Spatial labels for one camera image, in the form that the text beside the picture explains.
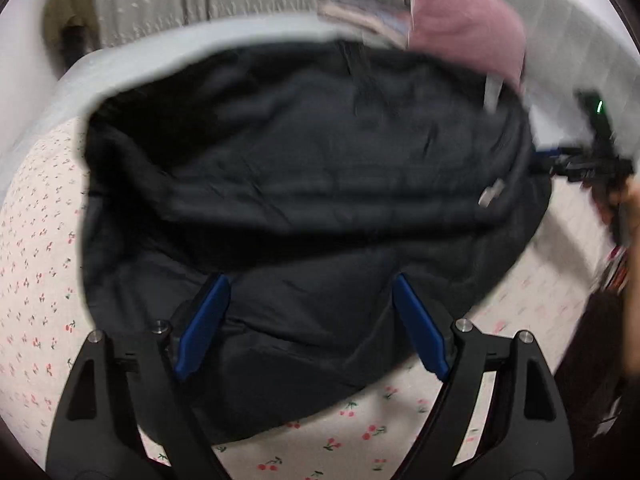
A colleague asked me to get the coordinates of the black puffer jacket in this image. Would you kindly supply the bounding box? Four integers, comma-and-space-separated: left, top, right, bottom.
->
80, 35, 553, 443

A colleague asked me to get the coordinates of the folded blanket pile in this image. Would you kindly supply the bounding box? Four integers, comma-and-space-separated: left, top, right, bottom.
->
317, 0, 416, 48

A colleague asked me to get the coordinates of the pink garment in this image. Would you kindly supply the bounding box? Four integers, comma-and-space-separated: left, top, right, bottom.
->
400, 0, 528, 96

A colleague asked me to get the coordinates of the person's right hand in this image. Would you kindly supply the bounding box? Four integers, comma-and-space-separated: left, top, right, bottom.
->
597, 172, 640, 252

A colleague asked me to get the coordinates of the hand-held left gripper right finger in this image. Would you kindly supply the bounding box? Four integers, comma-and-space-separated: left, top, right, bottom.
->
391, 272, 576, 480

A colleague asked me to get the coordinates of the person's dark clothing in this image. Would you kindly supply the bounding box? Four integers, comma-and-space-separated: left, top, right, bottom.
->
552, 287, 640, 442

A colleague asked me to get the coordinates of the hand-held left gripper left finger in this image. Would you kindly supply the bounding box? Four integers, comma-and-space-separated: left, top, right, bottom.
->
46, 274, 232, 480

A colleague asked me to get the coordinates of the olive hanging jacket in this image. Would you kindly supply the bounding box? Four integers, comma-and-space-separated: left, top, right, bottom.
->
42, 0, 98, 56

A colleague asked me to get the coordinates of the dark cloth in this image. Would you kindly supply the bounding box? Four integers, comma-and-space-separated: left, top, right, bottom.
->
59, 25, 96, 68

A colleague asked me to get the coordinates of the stack of magazines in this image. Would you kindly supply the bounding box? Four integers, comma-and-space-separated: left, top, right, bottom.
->
592, 247, 634, 294

